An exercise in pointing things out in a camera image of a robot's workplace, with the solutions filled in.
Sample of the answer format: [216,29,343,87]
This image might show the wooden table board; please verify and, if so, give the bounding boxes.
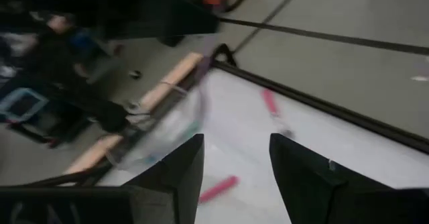
[62,51,206,186]

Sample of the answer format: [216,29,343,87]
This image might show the pink handled silver fork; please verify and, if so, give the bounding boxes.
[260,87,295,140]
[198,174,240,205]

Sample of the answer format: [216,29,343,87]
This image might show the clear plastic bin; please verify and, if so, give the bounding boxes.
[106,81,210,172]

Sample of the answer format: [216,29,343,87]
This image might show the person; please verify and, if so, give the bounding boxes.
[19,12,115,84]

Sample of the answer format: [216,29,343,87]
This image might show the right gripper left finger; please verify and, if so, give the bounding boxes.
[122,133,206,224]

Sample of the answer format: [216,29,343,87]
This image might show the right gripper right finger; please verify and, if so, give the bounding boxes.
[269,132,393,224]

